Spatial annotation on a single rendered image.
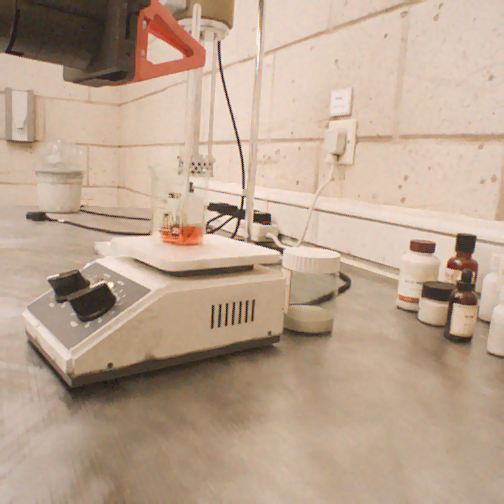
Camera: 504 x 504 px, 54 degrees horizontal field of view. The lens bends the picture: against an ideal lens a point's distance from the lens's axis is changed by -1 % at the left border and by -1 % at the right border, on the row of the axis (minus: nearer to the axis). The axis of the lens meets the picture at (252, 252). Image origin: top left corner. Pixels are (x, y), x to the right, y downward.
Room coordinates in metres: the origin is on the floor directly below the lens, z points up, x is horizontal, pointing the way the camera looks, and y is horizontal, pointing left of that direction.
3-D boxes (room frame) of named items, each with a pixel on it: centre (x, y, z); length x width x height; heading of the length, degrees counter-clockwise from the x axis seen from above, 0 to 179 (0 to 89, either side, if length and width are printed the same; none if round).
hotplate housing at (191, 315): (0.44, 0.07, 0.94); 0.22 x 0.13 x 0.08; 129
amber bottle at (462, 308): (0.50, -0.22, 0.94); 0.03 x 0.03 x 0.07
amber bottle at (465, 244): (0.62, -0.27, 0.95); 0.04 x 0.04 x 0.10
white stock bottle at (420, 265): (0.61, -0.21, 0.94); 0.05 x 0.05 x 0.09
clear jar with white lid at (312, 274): (0.50, -0.06, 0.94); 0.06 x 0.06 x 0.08
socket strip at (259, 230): (1.26, 0.06, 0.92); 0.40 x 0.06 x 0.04; 28
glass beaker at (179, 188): (0.44, 0.07, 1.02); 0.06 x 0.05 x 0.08; 73
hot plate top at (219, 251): (0.45, 0.05, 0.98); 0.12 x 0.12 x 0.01; 39
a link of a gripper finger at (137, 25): (0.42, 0.09, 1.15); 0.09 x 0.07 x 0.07; 130
